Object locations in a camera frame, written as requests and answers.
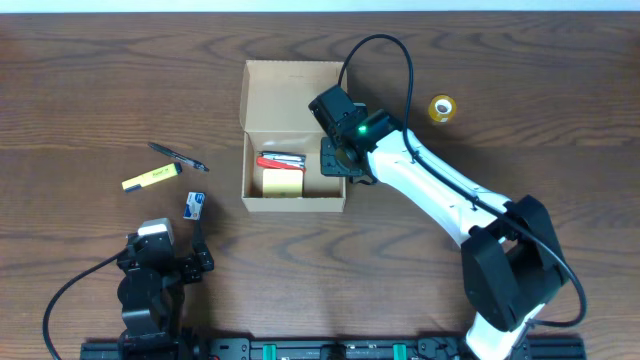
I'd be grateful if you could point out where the cardboard box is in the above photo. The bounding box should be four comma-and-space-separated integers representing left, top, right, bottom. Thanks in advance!
239, 60, 346, 212

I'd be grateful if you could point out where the yellow sticky note pad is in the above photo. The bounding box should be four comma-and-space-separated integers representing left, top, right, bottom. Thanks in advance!
262, 169, 304, 198

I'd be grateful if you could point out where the yellow tape roll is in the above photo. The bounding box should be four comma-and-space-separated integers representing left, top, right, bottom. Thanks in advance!
428, 94, 457, 123

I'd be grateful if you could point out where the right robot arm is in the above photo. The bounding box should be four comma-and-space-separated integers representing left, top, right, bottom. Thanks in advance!
309, 85, 569, 359

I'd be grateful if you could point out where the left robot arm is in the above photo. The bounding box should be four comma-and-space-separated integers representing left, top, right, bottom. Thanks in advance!
117, 218, 214, 359

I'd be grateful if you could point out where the blue white staples box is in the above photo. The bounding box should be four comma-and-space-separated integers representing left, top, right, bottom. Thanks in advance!
183, 192, 206, 221

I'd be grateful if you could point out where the yellow highlighter marker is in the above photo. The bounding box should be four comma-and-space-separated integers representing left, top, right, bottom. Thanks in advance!
122, 162, 182, 193

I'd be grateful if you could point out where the black ballpoint pen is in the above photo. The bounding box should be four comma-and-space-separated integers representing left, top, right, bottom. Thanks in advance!
148, 142, 209, 172

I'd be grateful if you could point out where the right black cable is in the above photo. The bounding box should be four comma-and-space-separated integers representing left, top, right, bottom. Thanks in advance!
337, 33, 588, 329

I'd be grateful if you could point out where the black cable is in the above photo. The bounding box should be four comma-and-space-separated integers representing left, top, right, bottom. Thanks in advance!
42, 248, 129, 360
337, 33, 588, 329

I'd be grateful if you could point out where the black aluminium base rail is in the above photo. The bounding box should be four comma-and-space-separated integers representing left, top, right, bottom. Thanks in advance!
79, 335, 586, 360

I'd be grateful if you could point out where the left black cable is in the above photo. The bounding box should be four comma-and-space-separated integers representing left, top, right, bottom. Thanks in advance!
42, 248, 129, 360

